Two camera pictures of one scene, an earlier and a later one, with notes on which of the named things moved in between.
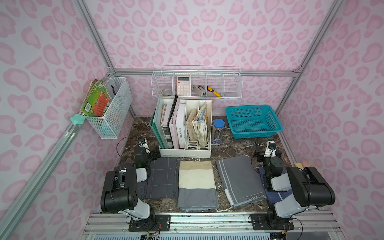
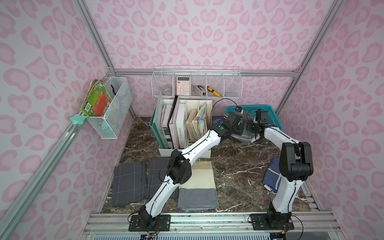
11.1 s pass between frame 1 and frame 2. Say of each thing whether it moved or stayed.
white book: stayed
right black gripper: moved
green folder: stayed
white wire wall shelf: stayed
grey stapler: stayed
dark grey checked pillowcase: stayed
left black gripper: moved
